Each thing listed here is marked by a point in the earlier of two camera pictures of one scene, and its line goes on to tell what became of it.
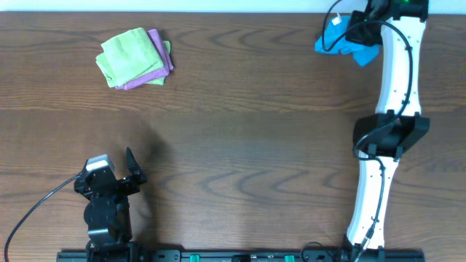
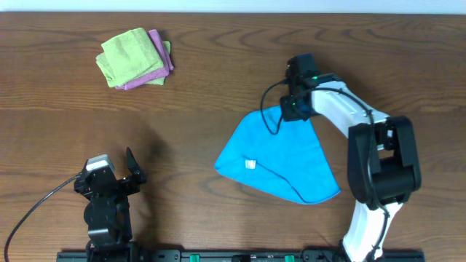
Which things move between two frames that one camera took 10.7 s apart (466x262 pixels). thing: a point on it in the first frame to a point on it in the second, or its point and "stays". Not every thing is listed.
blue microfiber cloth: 363,54 to 285,157
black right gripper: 353,35 to 289,113
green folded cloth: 131,57 stays
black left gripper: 132,183 stays
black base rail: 241,256 stays
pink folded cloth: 167,62 stays
